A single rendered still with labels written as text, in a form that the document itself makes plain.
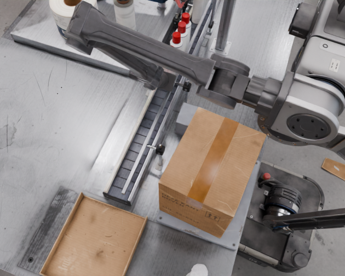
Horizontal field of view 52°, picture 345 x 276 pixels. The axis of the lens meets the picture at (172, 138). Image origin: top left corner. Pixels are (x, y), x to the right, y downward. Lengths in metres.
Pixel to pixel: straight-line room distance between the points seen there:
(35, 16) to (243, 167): 1.25
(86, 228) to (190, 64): 0.75
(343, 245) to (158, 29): 1.61
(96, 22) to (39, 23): 1.03
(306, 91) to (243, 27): 1.10
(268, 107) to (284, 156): 1.68
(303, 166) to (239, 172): 1.41
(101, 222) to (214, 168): 0.48
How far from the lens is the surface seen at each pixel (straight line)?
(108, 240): 1.32
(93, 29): 0.84
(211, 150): 1.11
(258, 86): 0.81
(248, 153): 1.13
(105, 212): 1.34
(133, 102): 1.55
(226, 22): 1.62
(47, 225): 1.38
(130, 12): 1.61
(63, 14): 1.65
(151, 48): 0.82
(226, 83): 0.82
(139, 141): 1.39
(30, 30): 1.84
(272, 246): 1.99
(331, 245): 2.36
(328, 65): 0.83
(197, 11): 1.72
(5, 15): 3.35
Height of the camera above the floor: 2.11
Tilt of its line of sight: 62 degrees down
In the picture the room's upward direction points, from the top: 3 degrees clockwise
